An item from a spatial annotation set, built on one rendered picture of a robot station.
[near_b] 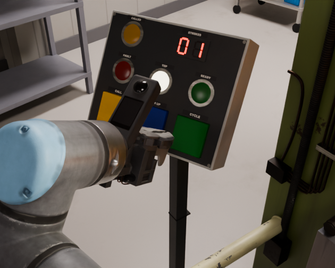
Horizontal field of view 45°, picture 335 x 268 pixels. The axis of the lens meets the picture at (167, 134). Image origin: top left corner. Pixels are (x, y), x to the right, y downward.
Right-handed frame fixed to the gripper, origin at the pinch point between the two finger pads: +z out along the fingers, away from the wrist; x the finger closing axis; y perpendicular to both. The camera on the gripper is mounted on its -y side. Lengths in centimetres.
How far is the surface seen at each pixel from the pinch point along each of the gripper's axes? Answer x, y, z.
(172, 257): -10, 47, 51
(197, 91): -0.8, -8.8, 10.6
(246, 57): 6.9, -18.0, 11.9
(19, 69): -199, 16, 150
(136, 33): -18.9, -17.6, 10.7
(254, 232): 14, 25, 42
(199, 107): 0.5, -5.8, 11.0
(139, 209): -55, 61, 109
